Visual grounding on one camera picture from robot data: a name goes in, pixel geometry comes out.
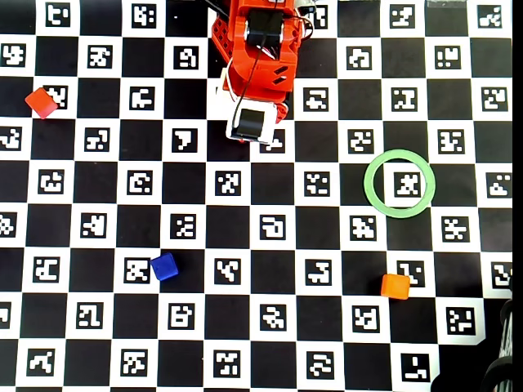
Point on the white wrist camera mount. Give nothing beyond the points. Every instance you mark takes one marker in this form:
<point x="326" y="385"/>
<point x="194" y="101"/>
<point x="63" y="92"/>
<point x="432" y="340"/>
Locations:
<point x="268" y="122"/>

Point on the orange cube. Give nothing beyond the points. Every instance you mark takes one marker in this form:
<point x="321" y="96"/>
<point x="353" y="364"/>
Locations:
<point x="395" y="286"/>

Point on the black white marker mat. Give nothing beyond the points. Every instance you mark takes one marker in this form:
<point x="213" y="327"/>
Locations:
<point x="261" y="253"/>

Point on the blue cube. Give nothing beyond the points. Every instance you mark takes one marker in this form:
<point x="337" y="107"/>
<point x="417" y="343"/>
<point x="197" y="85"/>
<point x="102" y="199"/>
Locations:
<point x="164" y="266"/>

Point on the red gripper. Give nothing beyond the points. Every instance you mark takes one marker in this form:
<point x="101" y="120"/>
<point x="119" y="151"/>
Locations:
<point x="250" y="123"/>

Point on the red robot base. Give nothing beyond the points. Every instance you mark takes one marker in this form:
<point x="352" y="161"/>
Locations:
<point x="220" y="38"/>

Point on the red printed robot arm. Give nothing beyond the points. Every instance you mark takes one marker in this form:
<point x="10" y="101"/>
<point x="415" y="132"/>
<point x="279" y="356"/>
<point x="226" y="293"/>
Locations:
<point x="239" y="55"/>

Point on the clear tape strip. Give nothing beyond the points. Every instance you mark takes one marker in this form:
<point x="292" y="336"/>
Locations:
<point x="445" y="3"/>

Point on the red cube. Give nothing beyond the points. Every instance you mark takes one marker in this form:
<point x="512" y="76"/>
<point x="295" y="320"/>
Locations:
<point x="41" y="103"/>

